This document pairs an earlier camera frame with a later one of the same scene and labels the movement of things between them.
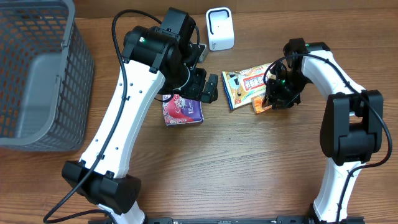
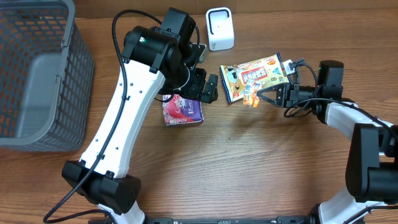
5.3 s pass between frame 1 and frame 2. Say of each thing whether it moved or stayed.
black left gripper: stayed
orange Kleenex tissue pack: moved
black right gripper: moved
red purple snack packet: stayed
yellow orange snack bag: moved
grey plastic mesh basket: stayed
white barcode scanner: stayed
